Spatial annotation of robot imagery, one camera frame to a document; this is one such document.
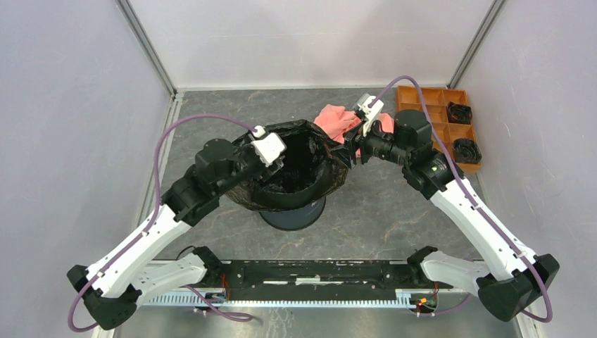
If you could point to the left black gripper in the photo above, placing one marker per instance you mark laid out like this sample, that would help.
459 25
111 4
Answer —
265 172

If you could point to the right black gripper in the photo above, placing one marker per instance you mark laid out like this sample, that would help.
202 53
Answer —
354 139

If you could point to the black plastic trash bag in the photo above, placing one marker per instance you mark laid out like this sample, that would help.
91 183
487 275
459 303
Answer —
309 171

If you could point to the dark blue trash bin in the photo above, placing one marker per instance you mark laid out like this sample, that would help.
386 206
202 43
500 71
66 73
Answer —
297 219

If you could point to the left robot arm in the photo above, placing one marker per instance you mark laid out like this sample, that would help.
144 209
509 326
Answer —
114 287

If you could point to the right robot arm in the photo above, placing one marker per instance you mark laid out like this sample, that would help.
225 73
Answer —
511 276

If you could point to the rolled trash bag bottom right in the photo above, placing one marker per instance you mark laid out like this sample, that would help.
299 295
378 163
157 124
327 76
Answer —
466 150

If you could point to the rolled trash bag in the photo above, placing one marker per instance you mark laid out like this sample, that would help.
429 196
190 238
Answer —
466 150
459 114

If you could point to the rolled trash bag top right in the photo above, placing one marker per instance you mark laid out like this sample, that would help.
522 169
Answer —
459 114

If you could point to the pink crumpled cloth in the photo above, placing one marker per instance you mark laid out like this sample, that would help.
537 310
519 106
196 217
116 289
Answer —
336 120

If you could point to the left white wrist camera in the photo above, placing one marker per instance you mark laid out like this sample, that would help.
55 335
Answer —
269 146

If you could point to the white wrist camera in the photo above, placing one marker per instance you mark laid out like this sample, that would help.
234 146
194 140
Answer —
368 109
269 146

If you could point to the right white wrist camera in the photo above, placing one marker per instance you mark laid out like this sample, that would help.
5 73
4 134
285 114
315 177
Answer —
368 109

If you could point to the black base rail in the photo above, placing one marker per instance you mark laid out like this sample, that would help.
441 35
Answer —
322 280

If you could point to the white toothed cable duct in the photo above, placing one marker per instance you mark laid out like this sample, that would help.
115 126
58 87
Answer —
185 297

